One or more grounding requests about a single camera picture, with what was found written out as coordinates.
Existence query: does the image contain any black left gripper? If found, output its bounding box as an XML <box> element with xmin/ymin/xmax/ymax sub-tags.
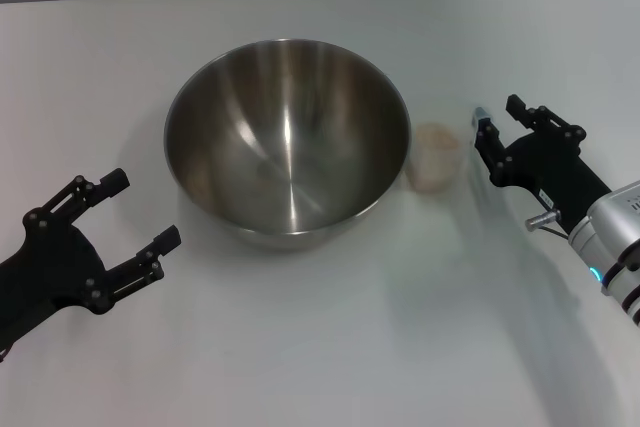
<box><xmin>0</xmin><ymin>167</ymin><xmax>182</xmax><ymax>346</ymax></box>

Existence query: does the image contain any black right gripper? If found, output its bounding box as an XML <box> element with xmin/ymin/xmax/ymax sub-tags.
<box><xmin>472</xmin><ymin>94</ymin><xmax>614</xmax><ymax>234</ymax></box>

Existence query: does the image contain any stainless steel mixing bowl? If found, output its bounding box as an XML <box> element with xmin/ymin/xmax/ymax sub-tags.
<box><xmin>163</xmin><ymin>37</ymin><xmax>412</xmax><ymax>251</ymax></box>

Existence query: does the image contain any right wrist cable connector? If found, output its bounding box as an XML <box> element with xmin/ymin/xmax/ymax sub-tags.
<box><xmin>524</xmin><ymin>210</ymin><xmax>572</xmax><ymax>239</ymax></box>

